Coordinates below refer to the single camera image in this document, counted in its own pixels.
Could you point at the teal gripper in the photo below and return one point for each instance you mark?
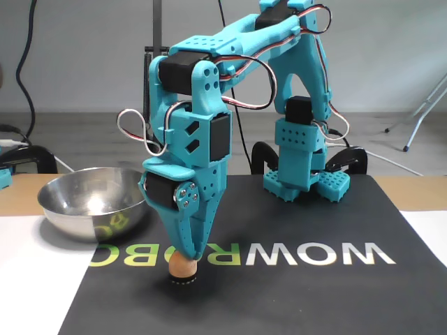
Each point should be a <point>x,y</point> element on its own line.
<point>209,190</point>

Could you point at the wooden ball with black base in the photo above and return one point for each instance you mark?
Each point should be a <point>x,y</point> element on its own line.
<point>181,268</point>

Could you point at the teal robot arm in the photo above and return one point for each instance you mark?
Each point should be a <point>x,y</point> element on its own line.
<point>244,36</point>

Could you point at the metal bowl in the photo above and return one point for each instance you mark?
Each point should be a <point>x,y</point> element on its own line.
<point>87,209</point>

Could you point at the black WOWROBO mat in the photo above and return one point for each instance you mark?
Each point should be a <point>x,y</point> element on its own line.
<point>244,303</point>

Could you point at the black table clamp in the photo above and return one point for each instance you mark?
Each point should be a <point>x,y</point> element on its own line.
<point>260,153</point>
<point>352,155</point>

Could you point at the white paper sheet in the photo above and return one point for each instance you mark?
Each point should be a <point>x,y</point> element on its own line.
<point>429,230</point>
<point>35,279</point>

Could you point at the large black clamp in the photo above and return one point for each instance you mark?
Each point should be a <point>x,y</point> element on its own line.
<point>31,157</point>

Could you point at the small teal printed part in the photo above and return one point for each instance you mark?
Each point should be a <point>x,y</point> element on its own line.
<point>4,179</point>

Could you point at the black stand with springs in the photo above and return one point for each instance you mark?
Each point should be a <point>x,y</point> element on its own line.
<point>157,21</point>

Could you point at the white folding stand legs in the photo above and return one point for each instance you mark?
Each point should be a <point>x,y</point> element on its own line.
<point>424,108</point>

